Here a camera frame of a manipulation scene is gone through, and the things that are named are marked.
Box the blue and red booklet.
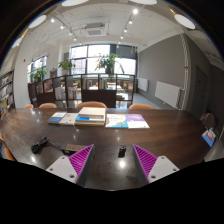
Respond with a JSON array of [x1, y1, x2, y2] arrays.
[[201, 127, 218, 148]]

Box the dark open divider shelf unit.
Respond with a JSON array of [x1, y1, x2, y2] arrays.
[[28, 73, 136, 109]]

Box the tall wall bookshelf unit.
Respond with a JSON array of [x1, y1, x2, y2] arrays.
[[0, 69, 15, 114]]

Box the thick white book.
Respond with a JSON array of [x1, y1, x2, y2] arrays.
[[78, 106, 107, 120]]

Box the small leafy potted plant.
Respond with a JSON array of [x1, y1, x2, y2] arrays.
[[31, 66, 48, 83]]

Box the black coiled power cable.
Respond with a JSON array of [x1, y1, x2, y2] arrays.
[[30, 135, 68, 155]]

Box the large leafy potted plant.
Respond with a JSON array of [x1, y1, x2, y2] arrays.
[[94, 53, 120, 75]]

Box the purple and white book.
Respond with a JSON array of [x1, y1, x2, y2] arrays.
[[124, 113, 150, 130]]

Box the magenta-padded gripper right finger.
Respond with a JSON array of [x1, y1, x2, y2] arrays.
[[131, 143, 181, 188]]

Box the ceiling air conditioner unit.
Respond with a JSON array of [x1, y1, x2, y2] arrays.
[[83, 22, 108, 38]]

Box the round white ceiling lamps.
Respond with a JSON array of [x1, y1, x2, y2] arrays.
[[12, 0, 196, 48]]

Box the large white wall radiator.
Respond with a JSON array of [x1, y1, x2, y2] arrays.
[[154, 80, 184, 110]]

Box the ceiling track spotlights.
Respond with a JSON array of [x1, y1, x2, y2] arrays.
[[49, 8, 139, 43]]

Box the orange chairs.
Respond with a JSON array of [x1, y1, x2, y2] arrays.
[[0, 101, 216, 163]]

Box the medium leafy potted plant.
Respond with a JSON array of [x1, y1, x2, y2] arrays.
[[58, 59, 76, 76]]

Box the tan hardcover book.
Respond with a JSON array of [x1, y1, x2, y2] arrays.
[[74, 119, 106, 127]]

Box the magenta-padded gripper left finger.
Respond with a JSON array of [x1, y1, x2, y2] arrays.
[[45, 143, 97, 188]]

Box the small white wall radiator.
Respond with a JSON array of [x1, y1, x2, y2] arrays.
[[137, 77, 149, 93]]

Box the black charger block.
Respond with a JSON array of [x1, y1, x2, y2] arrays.
[[118, 144, 128, 158]]

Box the blue cover book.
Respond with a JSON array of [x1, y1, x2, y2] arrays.
[[47, 111, 68, 125]]

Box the blue and white book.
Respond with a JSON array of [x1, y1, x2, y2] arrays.
[[74, 114, 106, 124]]

